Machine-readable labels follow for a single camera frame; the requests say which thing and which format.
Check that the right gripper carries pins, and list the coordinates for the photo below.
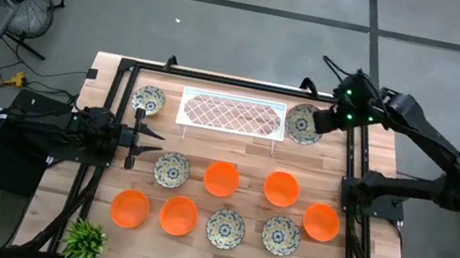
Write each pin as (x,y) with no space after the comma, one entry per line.
(333,121)

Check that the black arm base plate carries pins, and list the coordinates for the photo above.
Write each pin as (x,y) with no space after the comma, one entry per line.
(387,209)
(78,157)

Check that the white lattice shelf rack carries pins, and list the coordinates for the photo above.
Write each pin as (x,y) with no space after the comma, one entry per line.
(235,98)

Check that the orange plastic bowl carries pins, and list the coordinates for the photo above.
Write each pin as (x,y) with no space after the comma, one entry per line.
(221,179)
(321,222)
(178,216)
(281,189)
(129,208)

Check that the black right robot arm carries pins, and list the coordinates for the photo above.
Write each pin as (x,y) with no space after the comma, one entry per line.
(424,130)

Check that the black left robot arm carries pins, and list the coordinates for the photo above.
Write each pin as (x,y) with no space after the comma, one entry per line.
(45,125)

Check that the blue yellow patterned ceramic bowl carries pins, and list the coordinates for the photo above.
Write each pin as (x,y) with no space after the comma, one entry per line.
(225,229)
(281,236)
(148,100)
(171,169)
(298,124)

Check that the small green potted plant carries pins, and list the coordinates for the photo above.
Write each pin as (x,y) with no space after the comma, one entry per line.
(84,242)

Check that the black aluminium table frame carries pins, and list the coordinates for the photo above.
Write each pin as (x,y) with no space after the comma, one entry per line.
(219,80)

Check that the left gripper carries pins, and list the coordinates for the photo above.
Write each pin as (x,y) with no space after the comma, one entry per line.
(134,138)

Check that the small black table clip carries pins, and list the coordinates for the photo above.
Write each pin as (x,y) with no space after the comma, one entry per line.
(92,74)

